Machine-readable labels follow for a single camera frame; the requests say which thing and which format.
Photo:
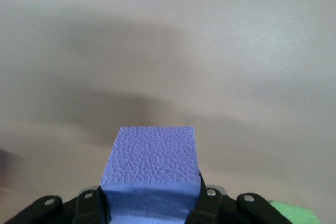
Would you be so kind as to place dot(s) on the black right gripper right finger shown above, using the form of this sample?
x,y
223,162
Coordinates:
x,y
218,208

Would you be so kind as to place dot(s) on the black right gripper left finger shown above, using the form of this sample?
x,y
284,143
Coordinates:
x,y
86,208

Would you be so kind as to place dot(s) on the purple foam block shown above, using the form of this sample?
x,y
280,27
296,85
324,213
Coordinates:
x,y
152,155

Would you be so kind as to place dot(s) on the green foam block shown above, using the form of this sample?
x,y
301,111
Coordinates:
x,y
294,213

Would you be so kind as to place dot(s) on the brown paper table cover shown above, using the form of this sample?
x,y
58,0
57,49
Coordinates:
x,y
168,51

